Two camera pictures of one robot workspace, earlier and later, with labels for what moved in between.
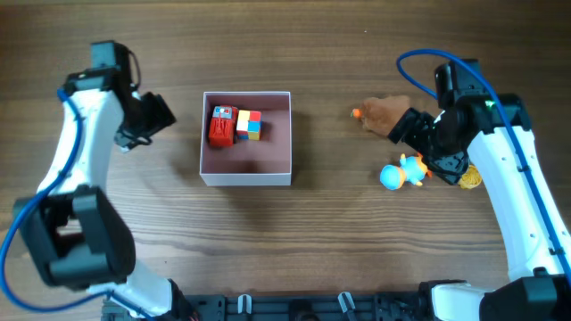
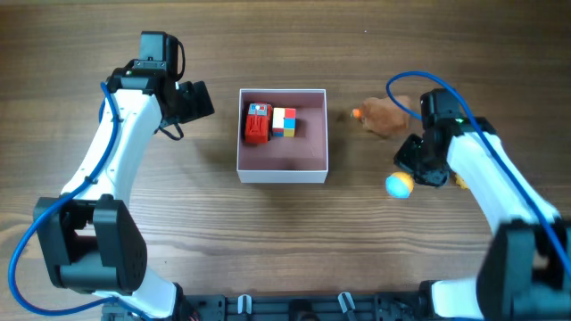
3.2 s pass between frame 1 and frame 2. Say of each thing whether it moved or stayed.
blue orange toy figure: moved
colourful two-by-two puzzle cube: moved
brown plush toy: stayed
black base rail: stayed
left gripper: moved
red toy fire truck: moved
